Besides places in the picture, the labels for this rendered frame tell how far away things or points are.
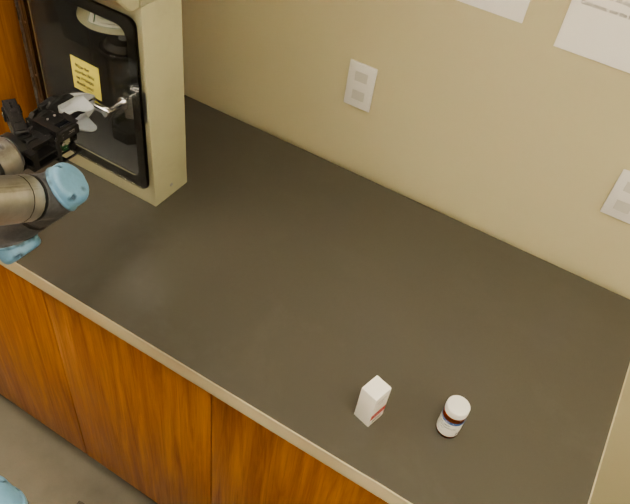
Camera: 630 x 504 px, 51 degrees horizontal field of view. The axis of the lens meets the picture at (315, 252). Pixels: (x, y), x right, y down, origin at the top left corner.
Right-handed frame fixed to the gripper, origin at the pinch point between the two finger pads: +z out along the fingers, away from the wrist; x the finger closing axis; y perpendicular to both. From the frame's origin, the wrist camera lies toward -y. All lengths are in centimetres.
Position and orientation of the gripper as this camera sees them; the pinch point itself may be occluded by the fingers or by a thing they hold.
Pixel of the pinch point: (86, 101)
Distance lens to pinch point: 140.9
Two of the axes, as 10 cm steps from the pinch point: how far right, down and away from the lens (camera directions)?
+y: 8.4, 4.5, -3.0
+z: 5.3, -5.6, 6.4
